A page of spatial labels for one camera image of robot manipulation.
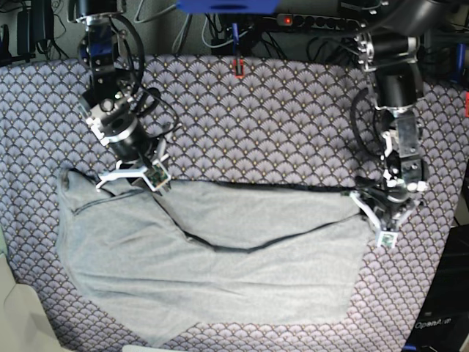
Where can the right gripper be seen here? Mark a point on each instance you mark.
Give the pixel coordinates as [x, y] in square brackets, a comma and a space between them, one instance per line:
[118, 127]

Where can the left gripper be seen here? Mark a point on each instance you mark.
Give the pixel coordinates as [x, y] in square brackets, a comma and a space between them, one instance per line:
[391, 185]

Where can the light grey T-shirt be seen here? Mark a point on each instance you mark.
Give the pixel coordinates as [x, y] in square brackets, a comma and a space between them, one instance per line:
[209, 253]

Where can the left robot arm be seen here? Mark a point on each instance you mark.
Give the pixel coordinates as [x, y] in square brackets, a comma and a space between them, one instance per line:
[388, 49]

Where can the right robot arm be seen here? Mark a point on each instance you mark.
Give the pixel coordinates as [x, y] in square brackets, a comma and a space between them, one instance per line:
[113, 52]

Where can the patterned blue fan tablecloth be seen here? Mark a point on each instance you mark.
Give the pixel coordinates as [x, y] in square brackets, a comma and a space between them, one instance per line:
[283, 122]

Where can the black OpenArm box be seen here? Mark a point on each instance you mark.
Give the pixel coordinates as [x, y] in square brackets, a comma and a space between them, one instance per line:
[442, 324]

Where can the red table clamp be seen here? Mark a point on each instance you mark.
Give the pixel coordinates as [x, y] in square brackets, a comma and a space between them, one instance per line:
[238, 67]

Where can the beige chair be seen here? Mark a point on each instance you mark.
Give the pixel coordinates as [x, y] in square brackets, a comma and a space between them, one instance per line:
[24, 324]

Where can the black power strip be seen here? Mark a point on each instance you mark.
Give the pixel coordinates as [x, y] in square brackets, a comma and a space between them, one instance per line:
[313, 22]

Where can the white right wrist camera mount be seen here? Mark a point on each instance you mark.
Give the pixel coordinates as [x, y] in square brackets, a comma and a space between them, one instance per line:
[151, 176]

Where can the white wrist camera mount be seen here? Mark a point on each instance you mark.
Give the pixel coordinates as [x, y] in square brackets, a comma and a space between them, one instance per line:
[151, 176]
[386, 211]

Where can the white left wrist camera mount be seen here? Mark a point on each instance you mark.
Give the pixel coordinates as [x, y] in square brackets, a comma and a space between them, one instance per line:
[386, 211]

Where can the blue post right edge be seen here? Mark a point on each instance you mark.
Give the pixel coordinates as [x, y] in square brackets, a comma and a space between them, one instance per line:
[459, 63]

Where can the blue camera mount bracket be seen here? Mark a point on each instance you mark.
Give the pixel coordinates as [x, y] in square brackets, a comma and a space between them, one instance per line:
[228, 6]

